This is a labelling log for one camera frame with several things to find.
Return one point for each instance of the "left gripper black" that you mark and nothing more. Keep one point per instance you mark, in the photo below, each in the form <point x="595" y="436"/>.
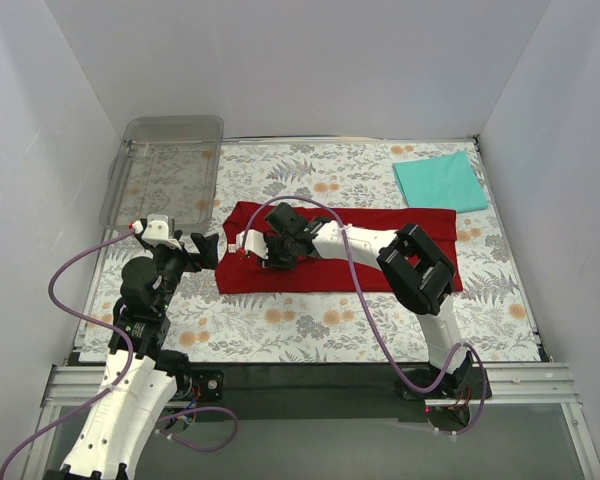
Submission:
<point x="191" y="253"/>

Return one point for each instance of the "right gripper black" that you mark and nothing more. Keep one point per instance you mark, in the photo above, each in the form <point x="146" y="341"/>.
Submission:
<point x="272" y="248"/>

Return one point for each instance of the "red t shirt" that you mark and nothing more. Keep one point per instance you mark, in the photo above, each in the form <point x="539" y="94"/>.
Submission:
<point x="236" y="274"/>

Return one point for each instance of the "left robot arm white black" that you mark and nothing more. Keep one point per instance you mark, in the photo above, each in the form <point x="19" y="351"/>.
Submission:
<point x="139" y="377"/>

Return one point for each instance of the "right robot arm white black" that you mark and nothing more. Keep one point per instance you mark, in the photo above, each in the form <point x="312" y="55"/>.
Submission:
<point x="418" y="273"/>

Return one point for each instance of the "clear plastic bin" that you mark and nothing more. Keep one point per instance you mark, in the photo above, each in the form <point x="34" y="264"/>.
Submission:
<point x="165" y="165"/>

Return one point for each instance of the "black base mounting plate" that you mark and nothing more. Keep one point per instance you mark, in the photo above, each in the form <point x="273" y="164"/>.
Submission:
<point x="324" y="391"/>

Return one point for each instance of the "folded teal t shirt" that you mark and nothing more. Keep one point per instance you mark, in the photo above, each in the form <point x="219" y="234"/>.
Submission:
<point x="445" y="182"/>

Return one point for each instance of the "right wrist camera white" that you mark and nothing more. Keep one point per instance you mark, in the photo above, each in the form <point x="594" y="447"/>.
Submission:
<point x="251" y="243"/>

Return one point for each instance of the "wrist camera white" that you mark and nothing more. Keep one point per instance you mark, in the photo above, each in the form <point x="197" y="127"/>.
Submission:
<point x="251" y="243"/>
<point x="156" y="230"/>

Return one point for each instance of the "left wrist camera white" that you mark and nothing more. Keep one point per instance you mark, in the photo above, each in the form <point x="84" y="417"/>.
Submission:
<point x="156" y="230"/>

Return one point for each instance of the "aluminium frame rail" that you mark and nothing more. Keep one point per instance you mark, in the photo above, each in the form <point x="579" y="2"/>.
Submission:
<point x="512" y="383"/>

